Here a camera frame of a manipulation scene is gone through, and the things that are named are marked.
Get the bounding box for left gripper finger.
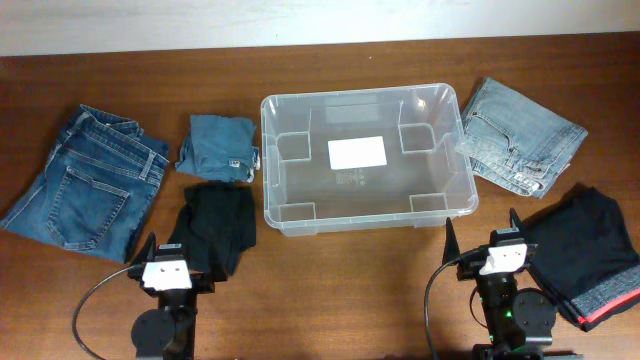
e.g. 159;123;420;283
131;232;156;265
197;261;228;282

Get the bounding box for black garment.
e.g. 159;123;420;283
168;181;256;278

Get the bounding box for light blue jeans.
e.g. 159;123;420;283
462;78;588;198

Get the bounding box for black shorts with red waistband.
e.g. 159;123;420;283
524;187;639;332

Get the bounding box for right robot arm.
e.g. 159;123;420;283
442;210;581;360

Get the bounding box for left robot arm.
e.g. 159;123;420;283
127;233;228;360

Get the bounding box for dark blue folded jeans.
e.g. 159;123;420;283
1;105;170;263

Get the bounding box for small blue folded garment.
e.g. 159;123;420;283
175;115;261;183

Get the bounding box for clear plastic storage bin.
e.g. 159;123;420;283
261;83;479;237

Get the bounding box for white label in bin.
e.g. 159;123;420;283
328;136;387;170

